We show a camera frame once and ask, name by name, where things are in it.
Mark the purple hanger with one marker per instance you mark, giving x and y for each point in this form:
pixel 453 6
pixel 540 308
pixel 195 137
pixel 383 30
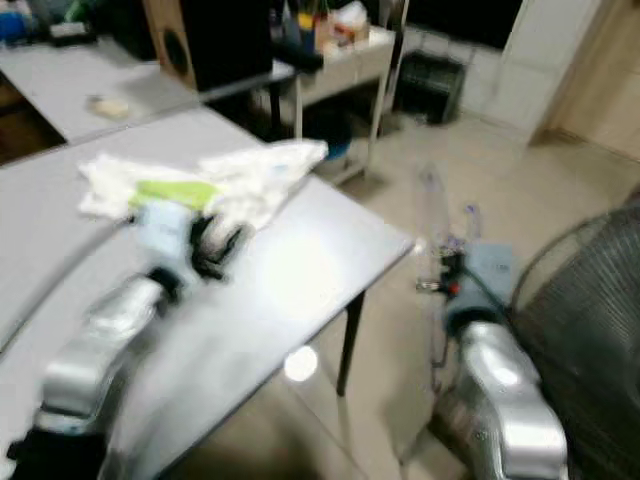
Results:
pixel 470 212

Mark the white garment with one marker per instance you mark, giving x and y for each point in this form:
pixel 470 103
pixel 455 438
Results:
pixel 260 175

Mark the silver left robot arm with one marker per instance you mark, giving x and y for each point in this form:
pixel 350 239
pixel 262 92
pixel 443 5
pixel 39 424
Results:
pixel 100 350

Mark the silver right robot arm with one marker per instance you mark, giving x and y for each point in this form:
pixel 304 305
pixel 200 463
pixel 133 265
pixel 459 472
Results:
pixel 505 390

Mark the large grey table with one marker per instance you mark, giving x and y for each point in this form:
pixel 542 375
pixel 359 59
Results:
pixel 60 250

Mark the small beige object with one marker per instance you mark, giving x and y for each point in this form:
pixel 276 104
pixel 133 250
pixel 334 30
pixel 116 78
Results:
pixel 108 107

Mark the black basket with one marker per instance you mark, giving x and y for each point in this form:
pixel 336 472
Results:
pixel 430 85

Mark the wooden black speaker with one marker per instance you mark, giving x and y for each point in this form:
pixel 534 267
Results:
pixel 220 40

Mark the white side table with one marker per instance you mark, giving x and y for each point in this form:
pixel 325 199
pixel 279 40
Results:
pixel 350 65

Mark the long grey desk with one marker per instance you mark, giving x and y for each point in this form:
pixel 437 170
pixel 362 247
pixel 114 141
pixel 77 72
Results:
pixel 60 85

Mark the blue box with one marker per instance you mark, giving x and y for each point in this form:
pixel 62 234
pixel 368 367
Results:
pixel 20 25

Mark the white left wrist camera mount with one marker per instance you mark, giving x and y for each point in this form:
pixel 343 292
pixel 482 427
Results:
pixel 165 235

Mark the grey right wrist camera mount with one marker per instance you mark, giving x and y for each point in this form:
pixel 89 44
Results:
pixel 495 268

